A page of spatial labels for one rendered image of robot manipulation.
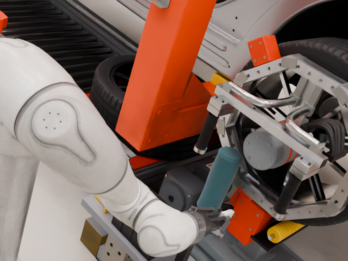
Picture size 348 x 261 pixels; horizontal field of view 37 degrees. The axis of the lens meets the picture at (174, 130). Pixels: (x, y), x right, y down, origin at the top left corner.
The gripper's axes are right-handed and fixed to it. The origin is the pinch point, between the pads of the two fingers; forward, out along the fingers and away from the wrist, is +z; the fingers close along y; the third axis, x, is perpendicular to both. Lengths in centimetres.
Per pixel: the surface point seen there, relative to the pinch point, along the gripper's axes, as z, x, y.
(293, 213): 30.0, -4.0, -10.7
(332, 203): 25.5, -15.8, -20.3
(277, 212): 5.3, -9.0, -11.6
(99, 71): 55, 4, 110
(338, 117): 65, -36, 1
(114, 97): 46, 7, 89
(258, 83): 33, -35, 25
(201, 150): 8.2, -9.5, 21.2
